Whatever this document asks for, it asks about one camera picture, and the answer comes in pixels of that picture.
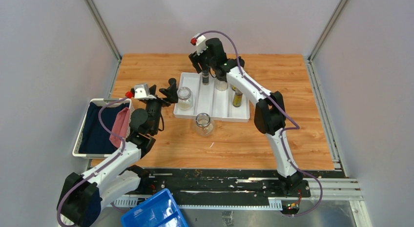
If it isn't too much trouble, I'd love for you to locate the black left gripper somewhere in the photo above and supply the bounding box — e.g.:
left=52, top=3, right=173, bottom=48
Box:
left=145, top=83, right=177, bottom=134

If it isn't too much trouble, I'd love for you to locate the small spice bottle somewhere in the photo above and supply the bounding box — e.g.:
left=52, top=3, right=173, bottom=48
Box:
left=202, top=71, right=210, bottom=85
left=168, top=78, right=177, bottom=86

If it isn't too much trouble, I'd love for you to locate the clear glass jar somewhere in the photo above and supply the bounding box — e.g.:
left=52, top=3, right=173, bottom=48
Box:
left=177, top=87, right=193, bottom=110
left=192, top=113, right=214, bottom=137

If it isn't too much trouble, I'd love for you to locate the black-lid shaker jar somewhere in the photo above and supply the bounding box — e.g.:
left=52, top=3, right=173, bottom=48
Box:
left=238, top=56, right=245, bottom=67
left=215, top=79, right=228, bottom=91

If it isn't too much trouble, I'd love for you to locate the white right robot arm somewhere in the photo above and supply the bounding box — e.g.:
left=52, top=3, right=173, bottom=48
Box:
left=189, top=36, right=303, bottom=197

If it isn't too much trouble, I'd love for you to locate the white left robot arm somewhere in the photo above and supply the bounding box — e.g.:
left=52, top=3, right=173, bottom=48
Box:
left=57, top=78, right=178, bottom=227

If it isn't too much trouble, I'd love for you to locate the white divided tray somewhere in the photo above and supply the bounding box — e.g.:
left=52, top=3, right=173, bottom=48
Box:
left=173, top=72, right=250, bottom=123

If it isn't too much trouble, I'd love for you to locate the pink cloth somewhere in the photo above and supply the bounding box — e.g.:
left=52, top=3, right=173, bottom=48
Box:
left=109, top=107, right=130, bottom=148

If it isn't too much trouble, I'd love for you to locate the dark blue cloth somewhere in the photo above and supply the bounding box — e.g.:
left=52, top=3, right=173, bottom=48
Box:
left=78, top=102, right=130, bottom=154

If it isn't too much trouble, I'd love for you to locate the white laundry basket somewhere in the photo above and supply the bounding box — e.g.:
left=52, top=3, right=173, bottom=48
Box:
left=72, top=98, right=134, bottom=159

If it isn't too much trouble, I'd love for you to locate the blue plastic bin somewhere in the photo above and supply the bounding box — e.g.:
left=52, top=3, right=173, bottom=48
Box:
left=121, top=188, right=188, bottom=227

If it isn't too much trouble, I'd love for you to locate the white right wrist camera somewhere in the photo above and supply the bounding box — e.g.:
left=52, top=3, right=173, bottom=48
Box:
left=195, top=35, right=207, bottom=55

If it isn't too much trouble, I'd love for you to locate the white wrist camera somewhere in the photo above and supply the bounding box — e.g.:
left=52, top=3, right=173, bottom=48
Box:
left=133, top=83, right=156, bottom=100
left=195, top=35, right=207, bottom=55

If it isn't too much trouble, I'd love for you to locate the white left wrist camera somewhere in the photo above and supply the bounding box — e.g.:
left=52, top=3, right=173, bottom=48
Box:
left=133, top=83, right=156, bottom=100

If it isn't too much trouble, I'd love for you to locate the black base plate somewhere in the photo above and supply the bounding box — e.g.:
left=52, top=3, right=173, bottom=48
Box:
left=128, top=168, right=311, bottom=206

